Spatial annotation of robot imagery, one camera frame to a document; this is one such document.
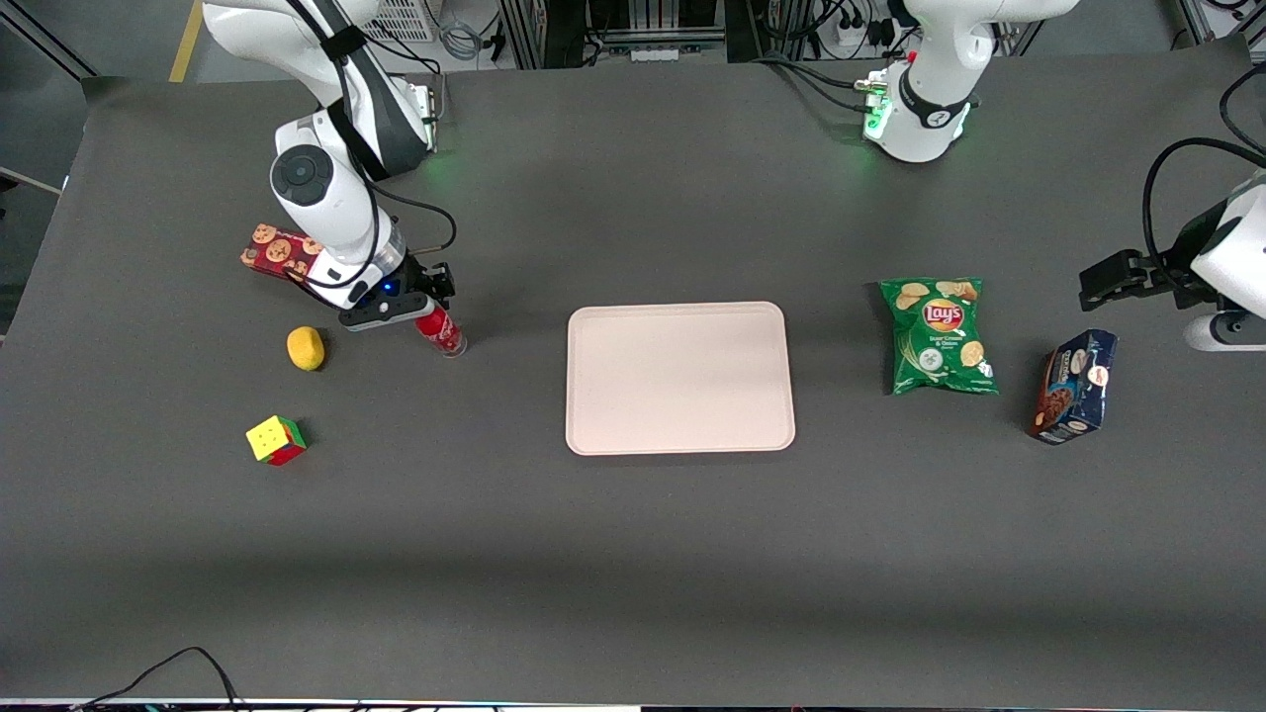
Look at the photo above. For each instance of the left-arm base connector block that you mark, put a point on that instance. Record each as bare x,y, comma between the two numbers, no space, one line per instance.
873,104

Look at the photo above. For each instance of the dark blue cookie box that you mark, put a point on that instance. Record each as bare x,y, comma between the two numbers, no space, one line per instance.
1073,388

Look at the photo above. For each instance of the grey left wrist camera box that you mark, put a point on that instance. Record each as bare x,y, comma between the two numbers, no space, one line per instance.
1221,333

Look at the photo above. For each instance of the white right-arm base connector box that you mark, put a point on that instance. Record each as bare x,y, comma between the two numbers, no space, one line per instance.
430,114

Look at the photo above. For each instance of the black metal equipment rack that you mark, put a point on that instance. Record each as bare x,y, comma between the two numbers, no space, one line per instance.
554,30

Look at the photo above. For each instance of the green Lay's chips bag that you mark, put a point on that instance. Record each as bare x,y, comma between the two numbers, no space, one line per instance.
940,341

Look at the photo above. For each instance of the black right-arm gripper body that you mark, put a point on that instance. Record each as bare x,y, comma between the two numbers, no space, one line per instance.
423,284

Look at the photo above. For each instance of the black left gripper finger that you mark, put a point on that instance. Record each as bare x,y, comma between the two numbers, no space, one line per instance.
1103,285
1147,269

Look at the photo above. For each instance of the white rectangular plastic tray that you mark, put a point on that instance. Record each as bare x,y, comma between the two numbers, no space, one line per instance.
679,378

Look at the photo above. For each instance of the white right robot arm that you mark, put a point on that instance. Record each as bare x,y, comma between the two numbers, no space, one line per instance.
326,208

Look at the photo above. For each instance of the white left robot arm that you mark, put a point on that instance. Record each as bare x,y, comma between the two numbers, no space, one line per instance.
930,109

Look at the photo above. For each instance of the white vent grate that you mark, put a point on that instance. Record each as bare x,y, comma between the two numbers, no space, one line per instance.
406,20

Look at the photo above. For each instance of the red coke bottle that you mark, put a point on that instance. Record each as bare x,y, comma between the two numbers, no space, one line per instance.
443,332

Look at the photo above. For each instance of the multicoloured puzzle cube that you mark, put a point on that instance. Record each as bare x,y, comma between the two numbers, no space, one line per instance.
269,438

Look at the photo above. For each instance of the white power strip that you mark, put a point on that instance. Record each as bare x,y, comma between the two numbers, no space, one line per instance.
862,30

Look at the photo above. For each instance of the yellow lemon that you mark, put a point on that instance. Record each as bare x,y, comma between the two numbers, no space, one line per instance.
306,348

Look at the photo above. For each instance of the red cookie box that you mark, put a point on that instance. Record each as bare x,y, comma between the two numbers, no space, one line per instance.
272,252

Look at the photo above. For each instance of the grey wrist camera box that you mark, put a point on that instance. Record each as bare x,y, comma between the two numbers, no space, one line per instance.
381,311
1221,333

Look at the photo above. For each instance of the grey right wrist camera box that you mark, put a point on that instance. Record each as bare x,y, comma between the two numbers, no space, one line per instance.
381,311

